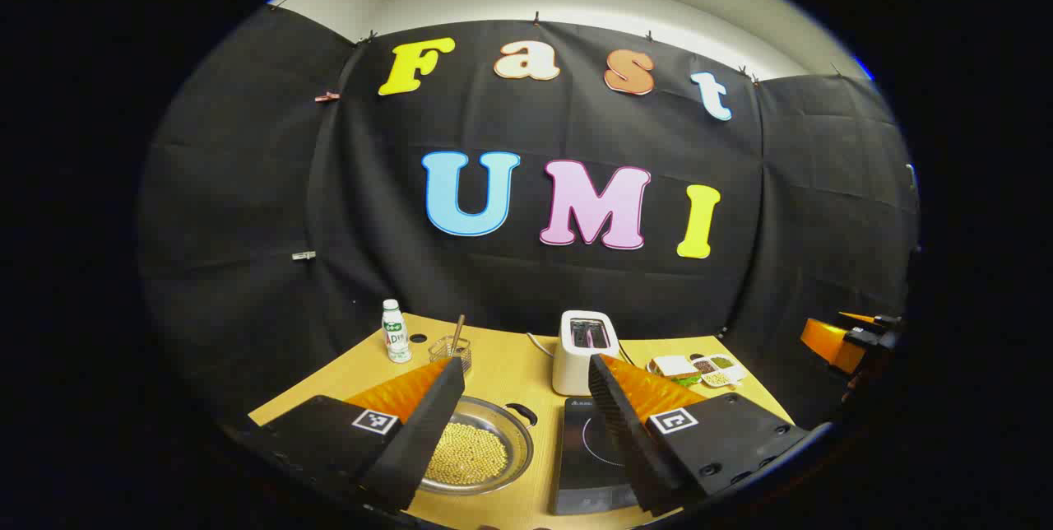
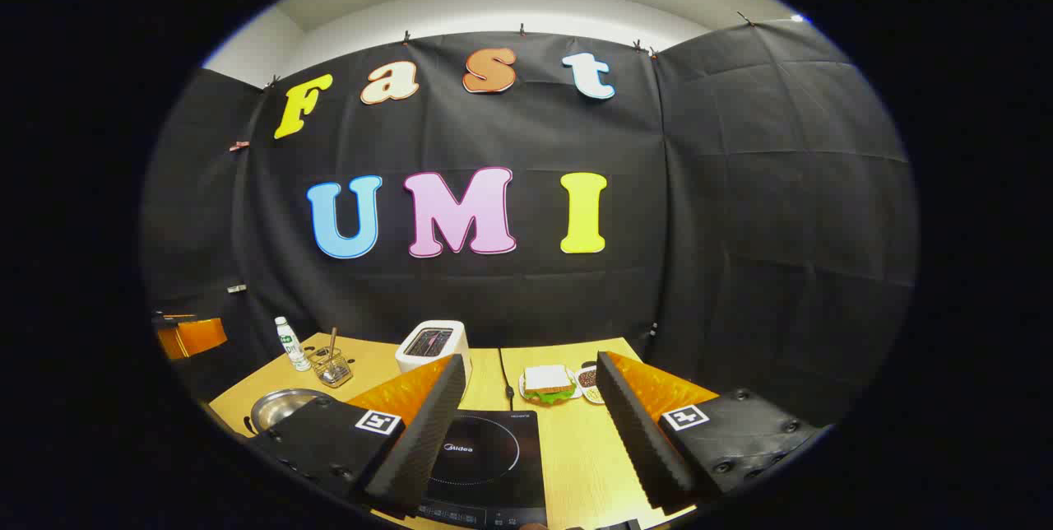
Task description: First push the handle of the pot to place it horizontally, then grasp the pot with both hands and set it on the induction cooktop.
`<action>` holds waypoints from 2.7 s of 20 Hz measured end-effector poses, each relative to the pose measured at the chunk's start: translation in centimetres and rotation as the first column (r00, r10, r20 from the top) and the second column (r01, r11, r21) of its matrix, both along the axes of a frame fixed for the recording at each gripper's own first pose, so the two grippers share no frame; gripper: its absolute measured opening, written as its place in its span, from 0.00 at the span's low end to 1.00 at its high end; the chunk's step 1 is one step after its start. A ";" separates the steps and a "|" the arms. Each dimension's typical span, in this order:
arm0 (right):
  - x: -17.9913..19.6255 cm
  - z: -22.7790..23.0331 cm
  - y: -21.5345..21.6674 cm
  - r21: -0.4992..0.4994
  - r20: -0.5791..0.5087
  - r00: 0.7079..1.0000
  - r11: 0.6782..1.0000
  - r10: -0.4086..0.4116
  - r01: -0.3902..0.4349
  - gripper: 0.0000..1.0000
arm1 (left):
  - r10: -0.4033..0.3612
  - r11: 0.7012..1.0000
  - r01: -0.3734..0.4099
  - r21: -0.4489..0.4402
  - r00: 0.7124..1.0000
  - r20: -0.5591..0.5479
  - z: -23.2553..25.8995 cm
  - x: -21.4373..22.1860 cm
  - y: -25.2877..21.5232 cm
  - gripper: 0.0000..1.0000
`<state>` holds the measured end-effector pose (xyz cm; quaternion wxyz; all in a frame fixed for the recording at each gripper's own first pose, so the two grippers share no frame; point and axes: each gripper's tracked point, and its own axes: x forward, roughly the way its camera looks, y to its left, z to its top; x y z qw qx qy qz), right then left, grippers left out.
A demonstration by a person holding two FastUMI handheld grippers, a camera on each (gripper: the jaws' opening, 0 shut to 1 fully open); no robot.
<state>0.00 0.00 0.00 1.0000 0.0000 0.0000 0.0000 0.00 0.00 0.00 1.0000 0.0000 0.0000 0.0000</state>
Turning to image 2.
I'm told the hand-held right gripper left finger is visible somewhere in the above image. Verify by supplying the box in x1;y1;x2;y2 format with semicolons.
247;353;468;518

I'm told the wire mesh utensil basket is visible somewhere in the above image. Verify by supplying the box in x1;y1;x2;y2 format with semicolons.
313;346;355;388

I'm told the white divided grain dish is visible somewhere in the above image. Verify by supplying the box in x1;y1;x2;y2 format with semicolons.
574;362;608;406

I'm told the white drink bottle green label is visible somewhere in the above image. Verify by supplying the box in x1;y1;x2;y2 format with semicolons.
274;316;312;373

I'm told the stainless steel pot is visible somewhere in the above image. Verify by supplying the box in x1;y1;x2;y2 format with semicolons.
243;388;332;437

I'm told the white toaster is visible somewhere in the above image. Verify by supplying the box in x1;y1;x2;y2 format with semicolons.
395;320;472;387

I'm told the black induction cooktop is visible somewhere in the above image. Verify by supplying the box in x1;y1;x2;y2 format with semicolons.
415;409;550;530

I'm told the lettuce sandwich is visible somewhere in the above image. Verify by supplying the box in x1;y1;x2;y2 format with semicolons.
523;365;577;404

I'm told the black backdrop cloth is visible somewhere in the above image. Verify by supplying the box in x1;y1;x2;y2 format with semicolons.
140;18;920;432

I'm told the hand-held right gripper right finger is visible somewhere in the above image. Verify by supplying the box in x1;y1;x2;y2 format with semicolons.
596;351;828;514

